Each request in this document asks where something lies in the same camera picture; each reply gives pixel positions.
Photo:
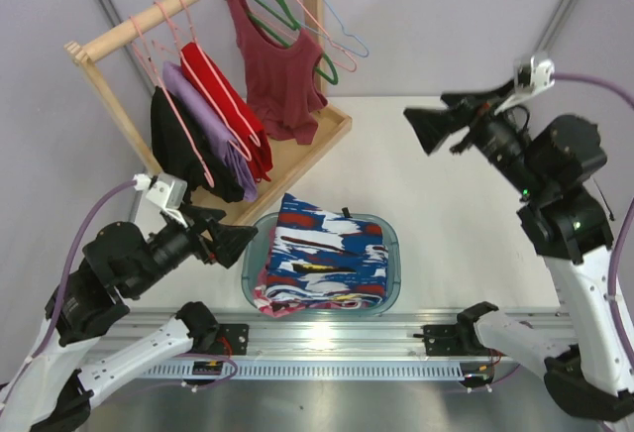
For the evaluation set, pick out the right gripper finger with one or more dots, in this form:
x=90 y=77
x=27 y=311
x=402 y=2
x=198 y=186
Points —
x=433 y=127
x=475 y=99

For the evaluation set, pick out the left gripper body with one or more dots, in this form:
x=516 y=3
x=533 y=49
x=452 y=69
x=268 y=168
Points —
x=206 y=236

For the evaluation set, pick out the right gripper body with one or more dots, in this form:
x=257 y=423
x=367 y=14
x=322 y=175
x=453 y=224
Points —
x=463 y=122

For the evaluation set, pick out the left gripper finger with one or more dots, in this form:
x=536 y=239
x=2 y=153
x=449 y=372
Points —
x=227 y=243
x=200 y=220

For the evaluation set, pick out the blue patterned trousers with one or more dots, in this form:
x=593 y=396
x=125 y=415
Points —
x=323 y=259

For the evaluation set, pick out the light blue wire hanger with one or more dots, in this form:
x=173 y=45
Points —
x=327 y=11

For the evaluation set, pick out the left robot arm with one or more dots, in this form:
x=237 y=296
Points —
x=55 y=390

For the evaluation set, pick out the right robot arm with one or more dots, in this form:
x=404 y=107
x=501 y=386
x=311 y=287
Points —
x=591 y=378

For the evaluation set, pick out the pink hanger with red garment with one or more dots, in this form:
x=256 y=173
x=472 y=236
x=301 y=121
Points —
x=219 y=92

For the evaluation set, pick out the pink hanger with purple garment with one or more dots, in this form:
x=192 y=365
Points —
x=224 y=104

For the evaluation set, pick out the pink hanger with black garment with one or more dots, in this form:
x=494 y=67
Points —
x=154 y=76

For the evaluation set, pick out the teal plastic basket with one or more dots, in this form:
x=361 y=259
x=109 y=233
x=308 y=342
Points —
x=256 y=254

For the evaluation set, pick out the black garment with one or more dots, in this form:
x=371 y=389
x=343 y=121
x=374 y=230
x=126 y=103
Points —
x=173 y=153

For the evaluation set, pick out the wooden clothes rack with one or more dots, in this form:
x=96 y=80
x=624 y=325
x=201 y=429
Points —
x=291 y=161

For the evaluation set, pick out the purple garment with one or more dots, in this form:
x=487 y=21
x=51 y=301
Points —
x=219 y=140

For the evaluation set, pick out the red garment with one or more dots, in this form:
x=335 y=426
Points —
x=262 y=163

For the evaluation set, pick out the maroon tank top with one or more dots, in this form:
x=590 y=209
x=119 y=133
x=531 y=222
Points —
x=280 y=80

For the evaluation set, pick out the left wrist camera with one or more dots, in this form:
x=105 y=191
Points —
x=164 y=191

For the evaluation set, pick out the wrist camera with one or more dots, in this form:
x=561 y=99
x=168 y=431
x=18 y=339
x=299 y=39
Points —
x=533 y=74
x=164 y=191

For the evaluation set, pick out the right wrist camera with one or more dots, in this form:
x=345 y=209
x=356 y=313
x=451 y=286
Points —
x=533 y=74

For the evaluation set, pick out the pink empty wire hanger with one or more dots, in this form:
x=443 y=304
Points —
x=283 y=20

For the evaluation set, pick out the aluminium mounting rail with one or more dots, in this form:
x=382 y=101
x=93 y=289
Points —
x=318 y=336

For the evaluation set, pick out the white slotted cable duct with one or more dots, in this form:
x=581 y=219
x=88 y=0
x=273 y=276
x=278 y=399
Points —
x=306 y=370

